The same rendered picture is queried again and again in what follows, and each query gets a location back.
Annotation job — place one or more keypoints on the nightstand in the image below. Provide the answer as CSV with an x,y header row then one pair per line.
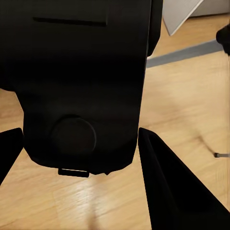
x,y
175,12

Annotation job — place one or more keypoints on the digital camera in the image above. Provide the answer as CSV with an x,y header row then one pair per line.
x,y
78,69

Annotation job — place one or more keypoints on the camera tripod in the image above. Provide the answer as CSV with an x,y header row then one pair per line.
x,y
221,42

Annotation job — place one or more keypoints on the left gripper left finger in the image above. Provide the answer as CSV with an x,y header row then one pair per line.
x,y
11,144

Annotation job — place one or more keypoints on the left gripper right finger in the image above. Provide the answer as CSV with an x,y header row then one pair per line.
x,y
177,199

